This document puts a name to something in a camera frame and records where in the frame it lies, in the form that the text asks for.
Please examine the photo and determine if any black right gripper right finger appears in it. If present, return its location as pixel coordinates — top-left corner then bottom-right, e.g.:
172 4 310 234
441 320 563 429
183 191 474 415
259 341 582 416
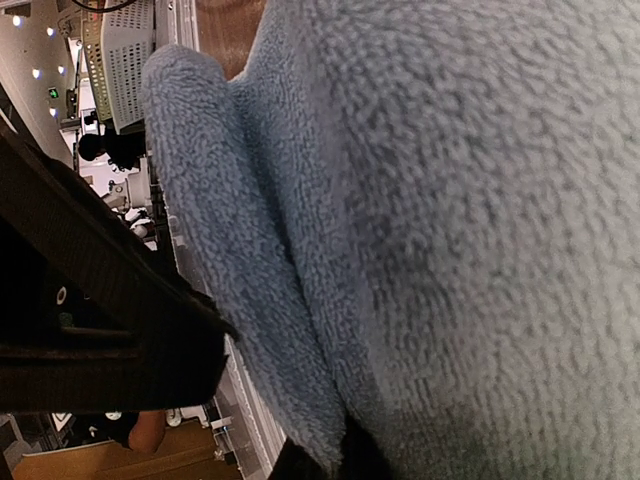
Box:
269 415 392 480

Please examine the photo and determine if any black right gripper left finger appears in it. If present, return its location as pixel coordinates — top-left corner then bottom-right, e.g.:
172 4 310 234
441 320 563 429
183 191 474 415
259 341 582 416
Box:
1 127 230 413

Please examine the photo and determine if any light blue terry towel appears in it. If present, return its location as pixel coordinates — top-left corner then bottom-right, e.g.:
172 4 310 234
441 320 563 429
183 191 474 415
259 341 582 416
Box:
142 1 639 479

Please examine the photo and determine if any person in background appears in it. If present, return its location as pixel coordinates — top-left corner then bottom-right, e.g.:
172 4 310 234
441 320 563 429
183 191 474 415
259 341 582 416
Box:
77 129 147 171

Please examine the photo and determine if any white perforated metal box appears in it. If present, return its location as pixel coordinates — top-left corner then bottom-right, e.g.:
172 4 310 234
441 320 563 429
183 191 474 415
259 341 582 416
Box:
81 1 155 135

